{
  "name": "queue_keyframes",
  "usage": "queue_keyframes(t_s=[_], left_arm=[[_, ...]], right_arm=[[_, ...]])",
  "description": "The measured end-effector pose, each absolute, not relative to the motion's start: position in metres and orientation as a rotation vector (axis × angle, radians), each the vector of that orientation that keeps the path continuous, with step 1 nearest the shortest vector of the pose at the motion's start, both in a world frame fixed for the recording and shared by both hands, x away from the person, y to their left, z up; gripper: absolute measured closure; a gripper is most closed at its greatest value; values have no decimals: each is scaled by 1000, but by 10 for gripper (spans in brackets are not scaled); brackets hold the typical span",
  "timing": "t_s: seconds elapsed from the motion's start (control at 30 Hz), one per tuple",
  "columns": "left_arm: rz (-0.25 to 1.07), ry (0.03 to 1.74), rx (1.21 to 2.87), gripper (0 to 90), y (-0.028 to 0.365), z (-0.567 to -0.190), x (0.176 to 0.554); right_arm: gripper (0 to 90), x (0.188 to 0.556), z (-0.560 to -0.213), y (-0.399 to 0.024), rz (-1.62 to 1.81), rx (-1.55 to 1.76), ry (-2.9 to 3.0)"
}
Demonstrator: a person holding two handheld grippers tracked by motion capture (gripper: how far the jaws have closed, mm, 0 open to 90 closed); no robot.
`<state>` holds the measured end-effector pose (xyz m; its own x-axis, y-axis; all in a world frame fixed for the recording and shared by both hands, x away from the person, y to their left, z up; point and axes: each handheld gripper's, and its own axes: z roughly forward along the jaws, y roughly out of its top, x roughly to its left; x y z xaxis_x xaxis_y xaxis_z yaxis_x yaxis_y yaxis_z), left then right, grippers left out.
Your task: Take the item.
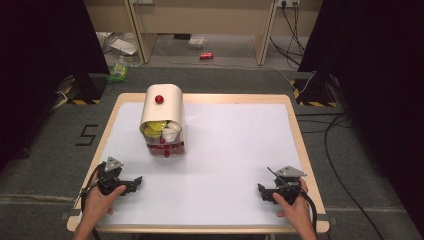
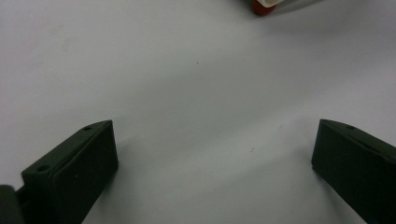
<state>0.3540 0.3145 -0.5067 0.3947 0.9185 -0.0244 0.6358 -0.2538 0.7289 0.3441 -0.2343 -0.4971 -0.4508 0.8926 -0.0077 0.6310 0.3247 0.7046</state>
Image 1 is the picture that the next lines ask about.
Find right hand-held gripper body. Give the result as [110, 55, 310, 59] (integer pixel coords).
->
[266, 165, 308, 206]

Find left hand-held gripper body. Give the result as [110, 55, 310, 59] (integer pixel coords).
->
[96, 156, 135, 197]

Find person's left hand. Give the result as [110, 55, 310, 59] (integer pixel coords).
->
[80, 184, 128, 231]

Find person's right hand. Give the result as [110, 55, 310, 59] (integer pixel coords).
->
[272, 177, 313, 233]

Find white table mat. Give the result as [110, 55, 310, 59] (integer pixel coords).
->
[95, 101, 317, 228]

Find yellow cup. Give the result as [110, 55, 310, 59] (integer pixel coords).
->
[142, 127, 162, 139]

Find yellow-green soft item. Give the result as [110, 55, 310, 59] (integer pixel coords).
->
[146, 120, 168, 132]

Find cream cabinet with red knobs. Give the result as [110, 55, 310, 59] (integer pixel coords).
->
[138, 83, 186, 159]

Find black stand base striped tape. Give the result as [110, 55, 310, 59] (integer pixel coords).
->
[289, 71, 338, 108]
[53, 73, 108, 106]

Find wooden table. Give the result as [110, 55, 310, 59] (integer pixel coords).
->
[66, 92, 331, 235]

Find green packet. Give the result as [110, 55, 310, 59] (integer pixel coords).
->
[106, 63, 130, 83]

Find black curtain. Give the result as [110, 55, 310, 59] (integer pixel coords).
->
[0, 0, 111, 173]
[297, 0, 424, 239]

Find clear plastic bags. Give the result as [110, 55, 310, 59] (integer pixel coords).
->
[95, 31, 142, 68]

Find white plastic wrapper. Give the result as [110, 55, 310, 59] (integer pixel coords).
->
[187, 35, 208, 50]

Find beige desk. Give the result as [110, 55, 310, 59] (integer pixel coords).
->
[83, 0, 324, 67]

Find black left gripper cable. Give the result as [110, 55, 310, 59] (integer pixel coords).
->
[79, 161, 105, 240]

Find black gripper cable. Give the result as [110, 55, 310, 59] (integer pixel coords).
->
[79, 161, 105, 240]
[299, 188, 318, 234]

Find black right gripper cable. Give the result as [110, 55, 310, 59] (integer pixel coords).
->
[299, 188, 318, 234]

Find black floor cables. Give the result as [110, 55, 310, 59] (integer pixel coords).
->
[269, 2, 388, 240]

